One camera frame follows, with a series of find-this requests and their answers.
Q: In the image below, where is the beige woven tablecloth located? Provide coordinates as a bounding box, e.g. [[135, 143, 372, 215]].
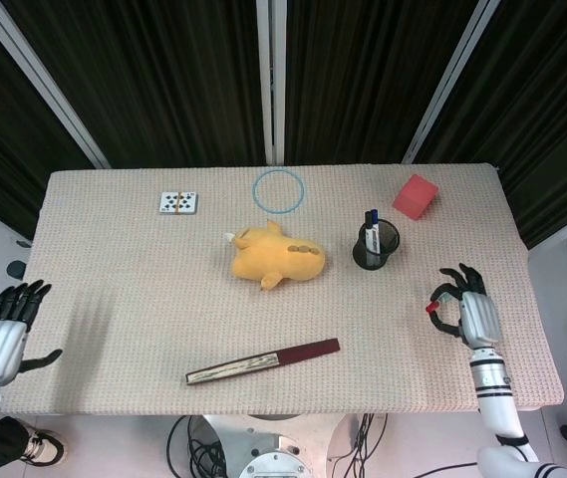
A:
[[0, 161, 566, 417]]

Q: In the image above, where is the red cap marker pen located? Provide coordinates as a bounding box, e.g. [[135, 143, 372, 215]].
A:
[[425, 292, 458, 314]]

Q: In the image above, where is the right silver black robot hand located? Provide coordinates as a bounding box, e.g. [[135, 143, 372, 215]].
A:
[[425, 263, 504, 349]]

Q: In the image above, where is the black pleated curtain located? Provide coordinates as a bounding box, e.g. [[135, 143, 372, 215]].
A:
[[0, 0, 567, 250]]

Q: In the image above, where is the black mesh pen holder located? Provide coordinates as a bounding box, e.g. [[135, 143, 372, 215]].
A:
[[352, 218, 401, 272]]

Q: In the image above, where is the dark red folded fan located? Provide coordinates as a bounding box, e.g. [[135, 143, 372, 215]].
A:
[[184, 338, 341, 387]]

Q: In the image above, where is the white metal frame post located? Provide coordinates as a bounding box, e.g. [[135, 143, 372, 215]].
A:
[[0, 0, 113, 169], [403, 0, 501, 164], [256, 0, 288, 165]]

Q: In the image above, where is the light blue ring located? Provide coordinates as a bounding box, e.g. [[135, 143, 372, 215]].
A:
[[251, 168, 307, 214]]

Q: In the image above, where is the black cable under table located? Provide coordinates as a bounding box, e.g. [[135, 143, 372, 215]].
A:
[[165, 415, 229, 478], [332, 412, 389, 478]]

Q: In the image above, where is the pink red cube block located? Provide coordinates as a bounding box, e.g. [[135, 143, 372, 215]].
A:
[[393, 173, 439, 220]]

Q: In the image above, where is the banded playing card deck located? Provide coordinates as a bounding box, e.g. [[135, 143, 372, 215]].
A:
[[158, 190, 198, 216]]

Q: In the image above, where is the black trouser leg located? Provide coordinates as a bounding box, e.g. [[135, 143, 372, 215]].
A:
[[0, 415, 31, 477]]

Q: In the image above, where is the white black sneaker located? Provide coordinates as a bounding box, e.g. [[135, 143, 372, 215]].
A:
[[19, 428, 65, 467]]

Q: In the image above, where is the blue cap marker pen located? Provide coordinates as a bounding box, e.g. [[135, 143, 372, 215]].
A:
[[370, 208, 382, 255]]

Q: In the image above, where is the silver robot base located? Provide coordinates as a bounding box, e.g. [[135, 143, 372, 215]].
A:
[[190, 412, 364, 478]]

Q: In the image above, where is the yellow plush animal toy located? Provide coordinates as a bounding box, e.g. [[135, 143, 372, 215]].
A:
[[224, 220, 328, 292]]

